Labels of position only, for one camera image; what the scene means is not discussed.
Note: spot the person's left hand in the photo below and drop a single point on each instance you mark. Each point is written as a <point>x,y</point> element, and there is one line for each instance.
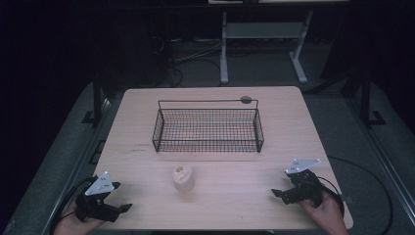
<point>72,224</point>

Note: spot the person's right hand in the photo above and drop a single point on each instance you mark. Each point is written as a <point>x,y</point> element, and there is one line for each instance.
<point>328,215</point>

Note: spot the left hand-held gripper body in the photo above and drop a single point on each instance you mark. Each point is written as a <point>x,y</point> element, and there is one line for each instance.
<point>98,209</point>

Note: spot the white metal desk frame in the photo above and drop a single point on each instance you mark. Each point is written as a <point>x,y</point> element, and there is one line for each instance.
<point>264,31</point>

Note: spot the black metal stand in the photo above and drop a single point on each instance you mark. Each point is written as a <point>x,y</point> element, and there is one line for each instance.
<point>366,98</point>
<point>97,98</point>

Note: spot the aluminium floor rail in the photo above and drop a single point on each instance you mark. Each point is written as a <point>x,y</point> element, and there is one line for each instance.
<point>78,163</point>
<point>381,156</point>

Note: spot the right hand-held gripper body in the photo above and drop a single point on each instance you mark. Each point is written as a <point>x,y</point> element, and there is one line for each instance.
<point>305,189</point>

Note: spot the small pale cylindrical bread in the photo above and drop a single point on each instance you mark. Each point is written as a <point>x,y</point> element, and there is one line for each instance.
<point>183,178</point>

